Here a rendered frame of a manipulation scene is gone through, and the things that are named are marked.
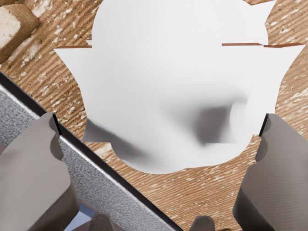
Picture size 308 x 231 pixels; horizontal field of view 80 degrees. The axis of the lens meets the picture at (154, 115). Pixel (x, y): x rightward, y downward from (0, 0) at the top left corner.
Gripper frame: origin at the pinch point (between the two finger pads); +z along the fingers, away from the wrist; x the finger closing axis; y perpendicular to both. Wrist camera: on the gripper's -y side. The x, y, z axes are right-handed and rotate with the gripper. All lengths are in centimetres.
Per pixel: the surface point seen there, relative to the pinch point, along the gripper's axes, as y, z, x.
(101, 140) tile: 3.5, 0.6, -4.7
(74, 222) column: 38.0, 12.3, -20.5
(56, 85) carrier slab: 0.8, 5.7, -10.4
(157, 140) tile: 3.5, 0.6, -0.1
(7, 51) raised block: -2.8, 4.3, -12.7
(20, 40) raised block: -3.7, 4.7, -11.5
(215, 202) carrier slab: 19.3, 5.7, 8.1
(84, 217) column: 35.8, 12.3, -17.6
